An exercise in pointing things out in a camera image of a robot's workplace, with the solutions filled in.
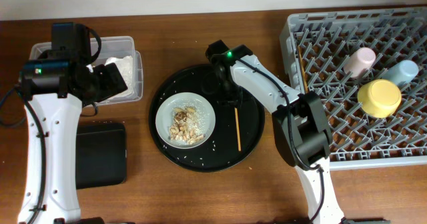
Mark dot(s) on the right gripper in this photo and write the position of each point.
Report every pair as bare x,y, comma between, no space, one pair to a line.
225,98

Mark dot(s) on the grey plate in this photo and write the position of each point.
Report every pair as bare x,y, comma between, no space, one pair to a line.
164,117

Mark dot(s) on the white napkin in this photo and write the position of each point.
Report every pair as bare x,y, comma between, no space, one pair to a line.
125,66

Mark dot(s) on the pink plastic cup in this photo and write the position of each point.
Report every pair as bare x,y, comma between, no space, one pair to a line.
359,62

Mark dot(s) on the black rectangular bin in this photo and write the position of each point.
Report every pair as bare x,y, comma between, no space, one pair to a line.
101,155

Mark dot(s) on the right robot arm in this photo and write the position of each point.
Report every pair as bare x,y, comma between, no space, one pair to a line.
302,133

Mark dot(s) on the round black tray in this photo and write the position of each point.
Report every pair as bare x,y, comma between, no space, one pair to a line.
220,151

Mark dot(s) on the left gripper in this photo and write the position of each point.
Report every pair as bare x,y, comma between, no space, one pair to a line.
113,83

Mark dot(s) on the yellow plastic bowl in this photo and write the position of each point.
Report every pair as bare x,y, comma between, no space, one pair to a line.
379,98

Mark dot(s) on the wooden chopstick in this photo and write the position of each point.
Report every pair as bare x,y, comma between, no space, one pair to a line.
238,129
302,69

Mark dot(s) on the blue plastic cup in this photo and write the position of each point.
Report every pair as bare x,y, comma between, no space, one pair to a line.
402,73

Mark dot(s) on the clear plastic waste bin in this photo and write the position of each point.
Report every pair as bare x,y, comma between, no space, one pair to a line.
47,82

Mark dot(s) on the peanut shells and rice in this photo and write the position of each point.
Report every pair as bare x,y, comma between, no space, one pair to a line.
186,125

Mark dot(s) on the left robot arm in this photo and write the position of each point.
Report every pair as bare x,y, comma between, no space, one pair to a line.
50,190

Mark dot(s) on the grey dishwasher rack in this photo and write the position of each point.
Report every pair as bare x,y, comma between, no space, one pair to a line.
327,41

